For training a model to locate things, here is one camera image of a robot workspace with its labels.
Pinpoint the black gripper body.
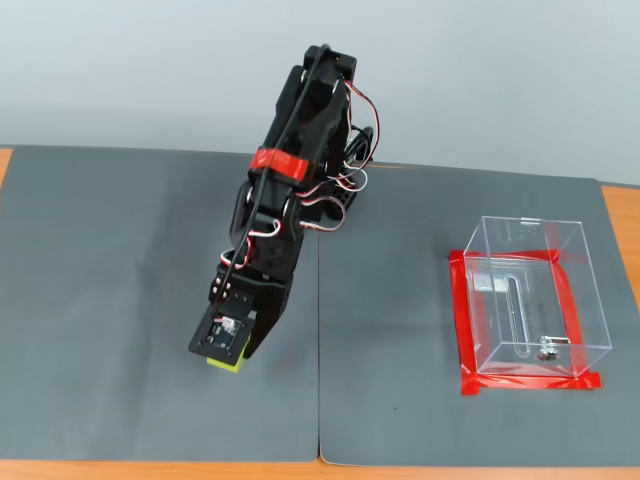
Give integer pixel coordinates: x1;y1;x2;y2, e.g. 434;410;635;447
206;263;294;314

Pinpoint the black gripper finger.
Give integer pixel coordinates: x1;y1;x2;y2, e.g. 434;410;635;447
242;298;290;359

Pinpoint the green lego block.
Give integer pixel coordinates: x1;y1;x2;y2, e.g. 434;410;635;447
206;339;250;375

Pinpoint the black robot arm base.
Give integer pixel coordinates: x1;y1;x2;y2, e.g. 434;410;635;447
299;169;374;224

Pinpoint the silver box lock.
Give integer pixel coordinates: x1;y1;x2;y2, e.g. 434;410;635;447
532;335;572;362

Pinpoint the transparent acrylic box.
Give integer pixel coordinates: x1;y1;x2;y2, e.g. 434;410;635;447
462;214;614;379

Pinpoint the red tape band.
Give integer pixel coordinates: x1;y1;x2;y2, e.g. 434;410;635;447
249;147;309;181

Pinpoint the grey foam mat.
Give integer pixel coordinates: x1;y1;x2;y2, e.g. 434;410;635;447
0;144;321;462
317;162;640;466

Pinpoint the red tape strip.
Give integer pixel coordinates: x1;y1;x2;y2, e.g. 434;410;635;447
448;249;482;396
459;372;604;396
552;259;589;379

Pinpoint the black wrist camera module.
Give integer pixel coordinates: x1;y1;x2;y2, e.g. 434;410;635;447
187;303;257;362

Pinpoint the red white servo wire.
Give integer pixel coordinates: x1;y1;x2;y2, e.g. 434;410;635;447
294;169;371;234
220;219;282;274
335;77;381;194

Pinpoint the black power cable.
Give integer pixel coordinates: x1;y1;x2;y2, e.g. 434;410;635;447
348;124;377;166

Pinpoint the black camera cable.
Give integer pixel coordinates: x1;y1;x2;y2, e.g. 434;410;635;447
214;43;332;306

